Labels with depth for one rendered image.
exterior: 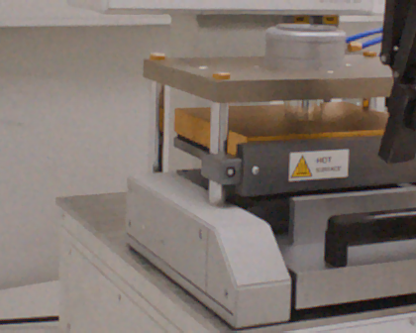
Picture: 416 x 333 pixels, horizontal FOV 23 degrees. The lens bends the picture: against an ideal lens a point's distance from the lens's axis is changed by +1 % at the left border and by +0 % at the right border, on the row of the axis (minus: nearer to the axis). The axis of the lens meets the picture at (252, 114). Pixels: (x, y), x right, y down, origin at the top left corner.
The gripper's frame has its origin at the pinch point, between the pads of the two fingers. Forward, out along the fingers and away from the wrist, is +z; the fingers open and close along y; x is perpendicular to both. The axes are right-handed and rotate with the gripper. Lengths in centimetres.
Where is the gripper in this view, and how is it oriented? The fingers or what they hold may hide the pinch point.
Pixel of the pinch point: (405, 122)
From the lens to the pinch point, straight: 86.1
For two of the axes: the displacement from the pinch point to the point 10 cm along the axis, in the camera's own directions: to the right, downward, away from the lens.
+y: 5.5, 4.8, -6.9
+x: 8.2, -1.2, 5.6
